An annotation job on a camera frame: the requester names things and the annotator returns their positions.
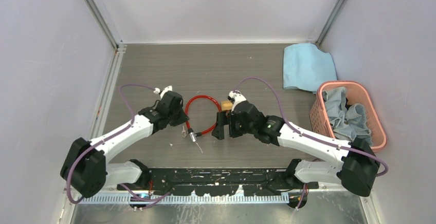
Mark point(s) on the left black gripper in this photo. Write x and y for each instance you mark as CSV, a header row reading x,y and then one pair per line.
x,y
182,118

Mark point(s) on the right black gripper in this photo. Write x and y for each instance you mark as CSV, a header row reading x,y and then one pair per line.
x,y
222,119

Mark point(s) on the brass padlock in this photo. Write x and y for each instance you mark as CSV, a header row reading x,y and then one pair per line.
x,y
226,106

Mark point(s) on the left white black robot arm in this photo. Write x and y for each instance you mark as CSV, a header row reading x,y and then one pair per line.
x,y
88,168

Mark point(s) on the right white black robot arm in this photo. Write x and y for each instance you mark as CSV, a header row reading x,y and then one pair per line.
x,y
350,164

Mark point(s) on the light blue cloth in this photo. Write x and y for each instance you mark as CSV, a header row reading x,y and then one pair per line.
x,y
306,67

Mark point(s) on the grey-blue cloth in basket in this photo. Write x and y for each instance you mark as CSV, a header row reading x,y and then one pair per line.
x,y
348,122

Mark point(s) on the pink plastic basket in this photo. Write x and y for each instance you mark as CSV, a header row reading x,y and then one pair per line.
x,y
356,93

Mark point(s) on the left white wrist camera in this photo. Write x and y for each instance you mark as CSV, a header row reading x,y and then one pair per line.
x,y
165,90

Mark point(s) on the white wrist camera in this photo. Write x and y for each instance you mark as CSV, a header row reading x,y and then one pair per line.
x,y
235,97
165,90

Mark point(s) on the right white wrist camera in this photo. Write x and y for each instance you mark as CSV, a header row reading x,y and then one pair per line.
x,y
235,97

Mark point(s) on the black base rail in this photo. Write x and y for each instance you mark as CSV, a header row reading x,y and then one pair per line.
x,y
216,182

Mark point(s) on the white slotted cable duct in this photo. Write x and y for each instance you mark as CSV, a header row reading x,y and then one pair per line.
x,y
238,198

